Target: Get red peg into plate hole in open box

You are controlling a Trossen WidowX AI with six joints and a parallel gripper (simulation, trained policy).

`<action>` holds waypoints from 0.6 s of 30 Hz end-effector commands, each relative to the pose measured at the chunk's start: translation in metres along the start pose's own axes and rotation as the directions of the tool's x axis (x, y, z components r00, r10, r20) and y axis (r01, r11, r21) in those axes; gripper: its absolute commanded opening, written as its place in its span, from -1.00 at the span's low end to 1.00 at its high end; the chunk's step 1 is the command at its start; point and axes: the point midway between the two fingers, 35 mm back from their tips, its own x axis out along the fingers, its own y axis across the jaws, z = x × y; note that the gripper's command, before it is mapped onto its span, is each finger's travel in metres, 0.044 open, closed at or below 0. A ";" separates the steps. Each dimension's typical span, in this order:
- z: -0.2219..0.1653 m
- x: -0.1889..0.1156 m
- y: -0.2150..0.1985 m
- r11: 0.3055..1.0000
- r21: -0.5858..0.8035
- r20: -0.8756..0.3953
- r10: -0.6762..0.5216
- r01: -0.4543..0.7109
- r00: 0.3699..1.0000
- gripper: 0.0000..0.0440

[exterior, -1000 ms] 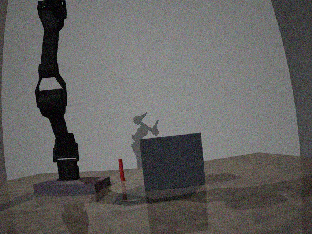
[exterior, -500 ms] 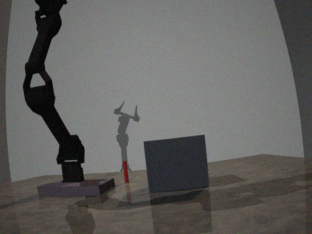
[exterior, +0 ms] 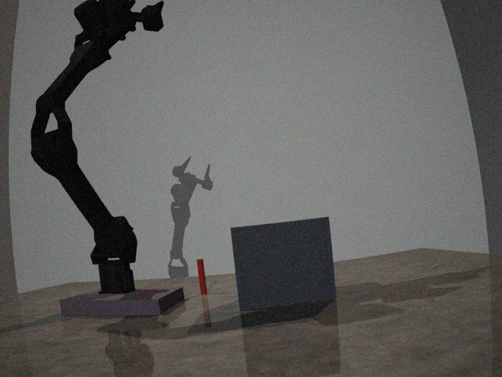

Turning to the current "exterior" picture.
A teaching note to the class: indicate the red peg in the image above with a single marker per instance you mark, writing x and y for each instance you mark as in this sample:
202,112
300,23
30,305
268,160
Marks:
202,279

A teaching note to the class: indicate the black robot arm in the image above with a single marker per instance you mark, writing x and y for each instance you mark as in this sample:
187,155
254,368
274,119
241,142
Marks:
56,153

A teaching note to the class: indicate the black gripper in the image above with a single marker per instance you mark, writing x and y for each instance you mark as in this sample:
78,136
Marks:
150,16

